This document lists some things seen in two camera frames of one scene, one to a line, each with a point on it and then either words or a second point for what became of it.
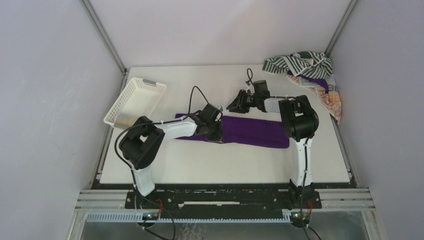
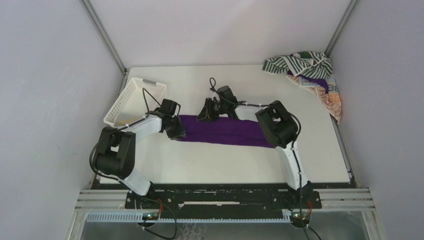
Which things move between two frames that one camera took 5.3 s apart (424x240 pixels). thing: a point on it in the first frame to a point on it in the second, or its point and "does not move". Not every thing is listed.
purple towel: (247, 131) does not move
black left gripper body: (214, 132) to (176, 129)
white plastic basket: (138, 98) does not move
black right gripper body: (243, 101) to (208, 110)
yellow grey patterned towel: (124, 121) does not move
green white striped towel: (307, 63) does not move
